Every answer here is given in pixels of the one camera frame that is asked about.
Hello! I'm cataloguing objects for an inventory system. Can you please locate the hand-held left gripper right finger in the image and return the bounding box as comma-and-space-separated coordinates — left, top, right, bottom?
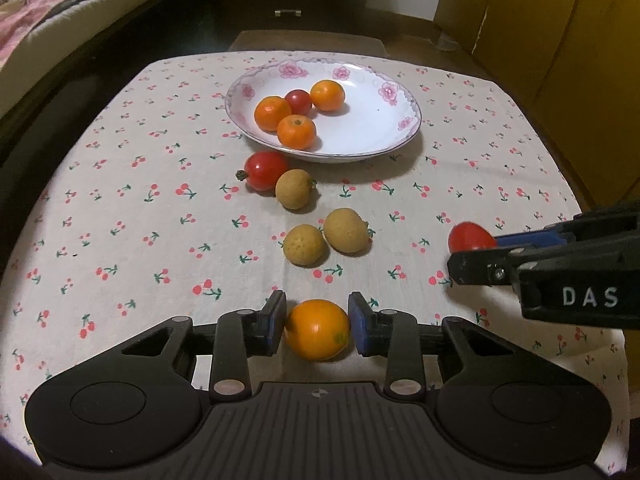
347, 290, 562, 404

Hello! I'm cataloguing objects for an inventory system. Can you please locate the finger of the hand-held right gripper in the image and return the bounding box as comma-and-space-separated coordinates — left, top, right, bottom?
446, 246, 524, 287
492, 204, 640, 250

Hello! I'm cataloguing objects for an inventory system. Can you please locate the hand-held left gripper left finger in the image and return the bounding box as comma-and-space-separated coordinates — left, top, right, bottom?
75, 289, 289, 404

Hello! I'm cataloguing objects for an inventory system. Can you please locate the smooth orange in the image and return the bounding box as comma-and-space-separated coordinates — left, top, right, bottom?
310, 79, 346, 112
284, 299, 352, 362

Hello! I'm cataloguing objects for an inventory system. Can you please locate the tan longan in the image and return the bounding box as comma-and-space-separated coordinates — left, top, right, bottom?
275, 168, 317, 210
323, 207, 371, 254
283, 224, 327, 267

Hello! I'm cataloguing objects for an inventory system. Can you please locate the red tomato with stem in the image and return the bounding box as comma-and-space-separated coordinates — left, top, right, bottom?
236, 150, 291, 192

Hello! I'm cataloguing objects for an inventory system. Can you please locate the white floral rimmed plate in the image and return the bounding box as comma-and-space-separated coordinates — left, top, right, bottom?
226, 57, 422, 163

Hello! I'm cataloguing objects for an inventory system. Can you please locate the large orange with stem mark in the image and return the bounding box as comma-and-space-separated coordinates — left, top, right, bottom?
276, 114, 318, 151

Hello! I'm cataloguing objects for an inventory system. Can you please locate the cherry print tablecloth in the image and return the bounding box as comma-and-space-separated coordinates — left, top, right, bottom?
0, 51, 631, 476

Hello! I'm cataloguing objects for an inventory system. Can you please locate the yellow wooden wardrobe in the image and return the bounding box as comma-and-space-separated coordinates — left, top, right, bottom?
434, 0, 640, 211

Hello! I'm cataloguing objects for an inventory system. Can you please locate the worn wooden bench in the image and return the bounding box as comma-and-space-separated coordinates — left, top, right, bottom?
227, 30, 388, 61

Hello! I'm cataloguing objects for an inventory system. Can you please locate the bed with beige mattress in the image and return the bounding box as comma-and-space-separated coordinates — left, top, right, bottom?
0, 0, 206, 161

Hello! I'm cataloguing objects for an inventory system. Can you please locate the pink floral blanket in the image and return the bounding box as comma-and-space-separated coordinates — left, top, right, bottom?
0, 0, 76, 66

